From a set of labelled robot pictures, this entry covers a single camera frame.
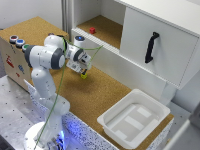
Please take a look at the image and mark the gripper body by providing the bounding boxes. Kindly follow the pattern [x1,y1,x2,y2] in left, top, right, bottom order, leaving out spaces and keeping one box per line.
[66,52,93,74]

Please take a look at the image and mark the yellow block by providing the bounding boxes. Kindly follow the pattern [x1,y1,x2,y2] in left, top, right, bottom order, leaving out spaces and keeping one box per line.
[80,72,89,80]

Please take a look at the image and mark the white cabinet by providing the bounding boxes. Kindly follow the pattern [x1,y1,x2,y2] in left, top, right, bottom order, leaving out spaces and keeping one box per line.
[70,0,200,108]

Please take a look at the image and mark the green button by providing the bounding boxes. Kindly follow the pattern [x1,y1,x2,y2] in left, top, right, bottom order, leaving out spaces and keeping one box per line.
[21,43,31,53]

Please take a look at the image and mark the wooden drawer box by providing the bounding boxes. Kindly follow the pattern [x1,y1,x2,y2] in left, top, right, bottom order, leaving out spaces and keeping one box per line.
[0,16,70,93]

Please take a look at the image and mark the blue button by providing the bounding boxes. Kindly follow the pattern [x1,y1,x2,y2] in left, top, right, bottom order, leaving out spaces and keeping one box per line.
[15,38,26,48]

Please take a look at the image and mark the red button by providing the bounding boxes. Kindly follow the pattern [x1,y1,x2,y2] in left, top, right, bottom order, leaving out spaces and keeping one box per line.
[9,34,19,45]

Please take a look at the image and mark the white plastic box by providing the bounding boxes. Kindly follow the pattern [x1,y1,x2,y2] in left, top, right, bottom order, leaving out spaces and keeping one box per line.
[96,88,172,150]

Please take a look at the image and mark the white sliding door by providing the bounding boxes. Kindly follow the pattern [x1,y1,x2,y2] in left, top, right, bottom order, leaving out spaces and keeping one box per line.
[118,6,200,90]

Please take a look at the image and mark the green cable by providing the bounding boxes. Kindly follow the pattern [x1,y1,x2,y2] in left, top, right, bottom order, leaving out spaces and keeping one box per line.
[32,35,104,150]

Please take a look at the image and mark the black door handle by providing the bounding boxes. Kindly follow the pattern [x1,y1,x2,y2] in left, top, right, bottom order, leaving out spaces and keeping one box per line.
[144,31,161,65]

